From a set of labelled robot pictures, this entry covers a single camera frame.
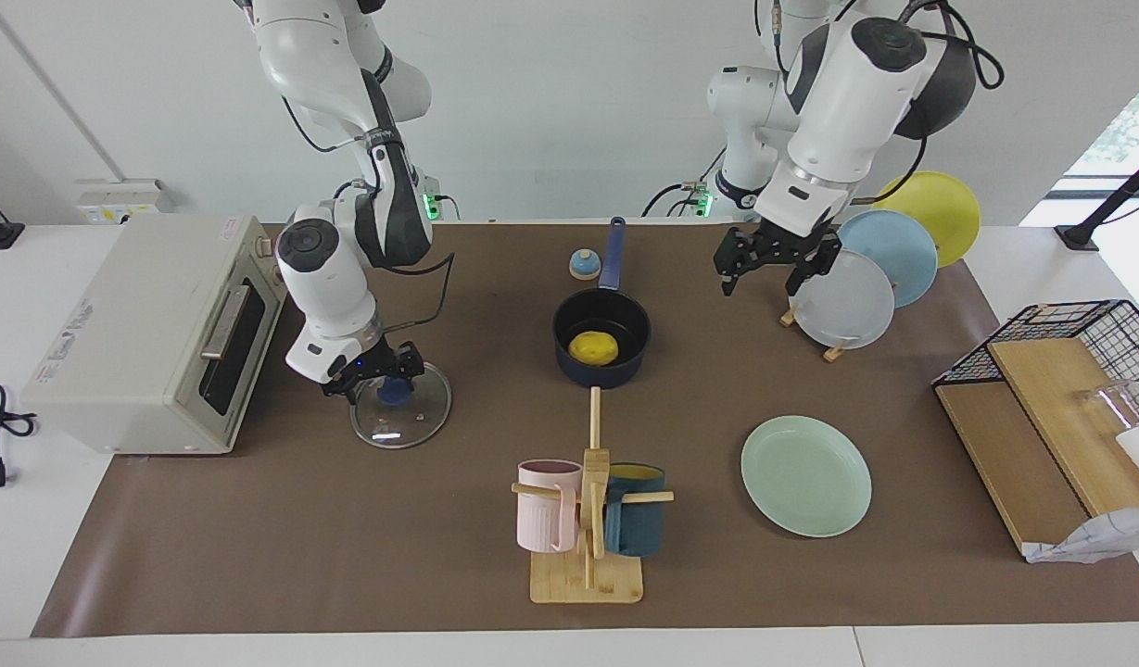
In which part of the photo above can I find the white crumpled cloth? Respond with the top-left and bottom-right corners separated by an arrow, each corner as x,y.
1023,503 -> 1139,565

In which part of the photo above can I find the green plate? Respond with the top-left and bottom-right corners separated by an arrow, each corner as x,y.
740,414 -> 874,539

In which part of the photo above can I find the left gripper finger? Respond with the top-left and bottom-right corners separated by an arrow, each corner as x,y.
787,243 -> 842,296
715,232 -> 751,296

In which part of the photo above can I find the pink mug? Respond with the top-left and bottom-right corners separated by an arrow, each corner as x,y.
516,459 -> 584,554

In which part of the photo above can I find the yellow plate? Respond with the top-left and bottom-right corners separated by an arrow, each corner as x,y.
873,170 -> 982,270

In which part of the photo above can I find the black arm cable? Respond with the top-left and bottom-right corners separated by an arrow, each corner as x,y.
754,0 -> 1006,207
280,93 -> 457,334

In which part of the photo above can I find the dark pot blue handle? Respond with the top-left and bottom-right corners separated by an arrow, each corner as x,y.
551,216 -> 653,390

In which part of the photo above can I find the clear glass cup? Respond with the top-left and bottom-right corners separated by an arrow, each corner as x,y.
1074,378 -> 1139,434

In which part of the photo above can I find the grey plate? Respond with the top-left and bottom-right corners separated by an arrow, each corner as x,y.
789,248 -> 896,350

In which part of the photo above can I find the brown table mat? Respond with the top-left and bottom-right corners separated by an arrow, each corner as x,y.
30,222 -> 1139,638

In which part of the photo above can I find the dark teal mug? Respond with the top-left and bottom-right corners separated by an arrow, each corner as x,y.
604,463 -> 667,558

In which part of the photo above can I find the black wire basket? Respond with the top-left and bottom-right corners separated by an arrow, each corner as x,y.
932,298 -> 1139,422

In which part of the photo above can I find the yellow lemon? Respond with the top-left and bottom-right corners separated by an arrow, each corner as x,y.
569,331 -> 620,366

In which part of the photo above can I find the black camera stand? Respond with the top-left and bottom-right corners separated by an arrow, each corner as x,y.
1056,148 -> 1139,253

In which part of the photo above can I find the wooden plate rack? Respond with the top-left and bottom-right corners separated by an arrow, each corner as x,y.
778,308 -> 853,364

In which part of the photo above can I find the wooden mug tree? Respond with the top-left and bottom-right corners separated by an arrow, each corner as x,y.
511,387 -> 676,605

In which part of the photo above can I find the white power strip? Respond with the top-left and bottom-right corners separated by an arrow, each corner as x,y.
76,179 -> 176,226

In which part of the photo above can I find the beige toaster oven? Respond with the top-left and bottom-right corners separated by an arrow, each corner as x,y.
20,215 -> 292,457

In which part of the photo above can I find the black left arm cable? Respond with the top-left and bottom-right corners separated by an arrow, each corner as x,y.
754,0 -> 1006,207

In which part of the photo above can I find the glass lid blue knob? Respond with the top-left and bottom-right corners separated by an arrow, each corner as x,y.
349,359 -> 454,450

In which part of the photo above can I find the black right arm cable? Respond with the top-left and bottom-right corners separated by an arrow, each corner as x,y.
280,93 -> 457,334

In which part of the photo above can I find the wooden shelf rack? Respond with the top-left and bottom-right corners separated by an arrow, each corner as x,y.
935,336 -> 1139,557

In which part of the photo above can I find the light blue plate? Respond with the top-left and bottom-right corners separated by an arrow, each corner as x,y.
833,209 -> 940,309

